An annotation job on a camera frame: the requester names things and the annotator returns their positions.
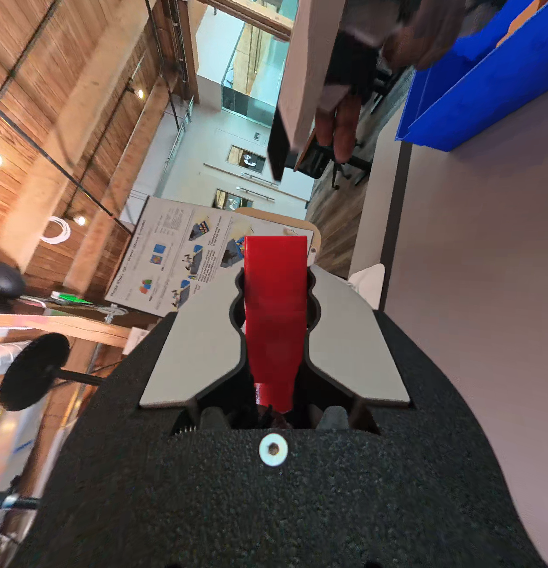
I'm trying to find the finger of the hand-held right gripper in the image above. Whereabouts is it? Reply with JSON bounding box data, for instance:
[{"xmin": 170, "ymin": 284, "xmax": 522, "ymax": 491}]
[{"xmin": 266, "ymin": 0, "xmax": 346, "ymax": 182}]

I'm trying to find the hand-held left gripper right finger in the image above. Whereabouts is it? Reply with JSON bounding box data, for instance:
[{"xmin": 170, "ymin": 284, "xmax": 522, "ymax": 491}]
[{"xmin": 293, "ymin": 264, "xmax": 411, "ymax": 430}]

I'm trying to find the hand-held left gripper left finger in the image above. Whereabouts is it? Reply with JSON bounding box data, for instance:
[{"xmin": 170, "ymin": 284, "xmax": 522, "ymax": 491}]
[{"xmin": 139, "ymin": 267, "xmax": 258, "ymax": 430}]

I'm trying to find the red mega block tower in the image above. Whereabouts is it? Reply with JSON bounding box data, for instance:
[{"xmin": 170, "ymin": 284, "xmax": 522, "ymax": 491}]
[{"xmin": 243, "ymin": 235, "xmax": 309, "ymax": 413}]

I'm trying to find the blue plastic bin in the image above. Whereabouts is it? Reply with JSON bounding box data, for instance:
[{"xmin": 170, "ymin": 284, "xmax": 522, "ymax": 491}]
[{"xmin": 395, "ymin": 0, "xmax": 548, "ymax": 152}]

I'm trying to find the orange mega block tower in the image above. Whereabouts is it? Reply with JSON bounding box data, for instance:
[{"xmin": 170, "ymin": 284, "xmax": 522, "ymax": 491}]
[{"xmin": 496, "ymin": 0, "xmax": 547, "ymax": 47}]

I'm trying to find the white poster stand base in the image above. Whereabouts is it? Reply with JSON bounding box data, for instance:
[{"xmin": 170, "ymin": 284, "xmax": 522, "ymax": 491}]
[{"xmin": 349, "ymin": 263, "xmax": 386, "ymax": 310}]

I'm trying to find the instruction poster board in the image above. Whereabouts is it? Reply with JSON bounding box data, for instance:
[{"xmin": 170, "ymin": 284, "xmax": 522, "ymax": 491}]
[{"xmin": 106, "ymin": 196, "xmax": 323, "ymax": 318}]

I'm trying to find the black disc stand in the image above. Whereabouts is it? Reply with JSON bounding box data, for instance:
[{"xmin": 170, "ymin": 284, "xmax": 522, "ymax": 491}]
[{"xmin": 0, "ymin": 333, "xmax": 107, "ymax": 411}]

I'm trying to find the black round lamp head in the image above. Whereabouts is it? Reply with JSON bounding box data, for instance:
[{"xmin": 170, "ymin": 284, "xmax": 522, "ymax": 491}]
[{"xmin": 0, "ymin": 259, "xmax": 26, "ymax": 302}]

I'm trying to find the black light stand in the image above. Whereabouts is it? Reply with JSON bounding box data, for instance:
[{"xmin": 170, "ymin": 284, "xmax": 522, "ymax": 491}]
[{"xmin": 0, "ymin": 493, "xmax": 40, "ymax": 511}]

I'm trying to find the white coiled cable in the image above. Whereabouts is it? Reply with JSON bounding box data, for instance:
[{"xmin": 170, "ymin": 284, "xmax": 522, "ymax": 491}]
[{"xmin": 40, "ymin": 216, "xmax": 71, "ymax": 244}]

